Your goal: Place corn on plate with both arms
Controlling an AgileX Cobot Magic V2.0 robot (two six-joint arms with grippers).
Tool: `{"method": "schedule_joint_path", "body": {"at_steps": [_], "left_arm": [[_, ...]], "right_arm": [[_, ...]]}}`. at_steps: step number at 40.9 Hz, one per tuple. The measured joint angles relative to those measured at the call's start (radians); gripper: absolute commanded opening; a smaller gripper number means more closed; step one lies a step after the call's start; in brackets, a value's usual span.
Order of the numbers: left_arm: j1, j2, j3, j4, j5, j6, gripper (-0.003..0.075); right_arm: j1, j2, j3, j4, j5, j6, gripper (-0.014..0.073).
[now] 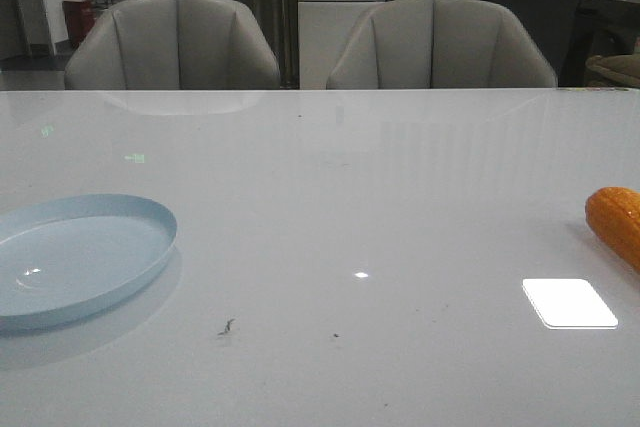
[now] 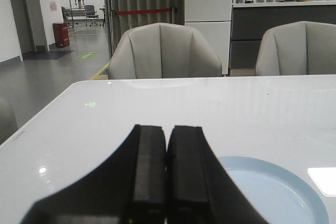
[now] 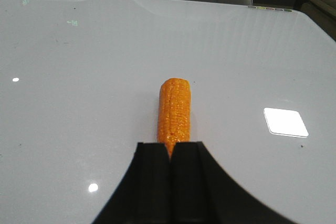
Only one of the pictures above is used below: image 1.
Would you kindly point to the grey upholstered chair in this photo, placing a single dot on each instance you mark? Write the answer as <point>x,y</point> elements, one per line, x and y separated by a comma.
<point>174,45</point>
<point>440,44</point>

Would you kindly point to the beige cushion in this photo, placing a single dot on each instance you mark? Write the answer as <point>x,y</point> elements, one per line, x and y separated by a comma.
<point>618,70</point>

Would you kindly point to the red trash bin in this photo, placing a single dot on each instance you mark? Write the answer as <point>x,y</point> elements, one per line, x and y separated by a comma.
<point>79,19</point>

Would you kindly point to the right grey upholstered chair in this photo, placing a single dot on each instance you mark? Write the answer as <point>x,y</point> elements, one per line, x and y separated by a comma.
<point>440,44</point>

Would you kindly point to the light blue round plate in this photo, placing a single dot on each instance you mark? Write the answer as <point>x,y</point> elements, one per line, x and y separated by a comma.
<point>67,259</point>

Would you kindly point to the left grey upholstered chair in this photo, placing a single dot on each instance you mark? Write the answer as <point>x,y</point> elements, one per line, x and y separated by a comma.
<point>174,45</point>

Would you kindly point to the orange corn cob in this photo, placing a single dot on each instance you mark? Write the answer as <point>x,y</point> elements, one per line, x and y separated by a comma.
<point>612,213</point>

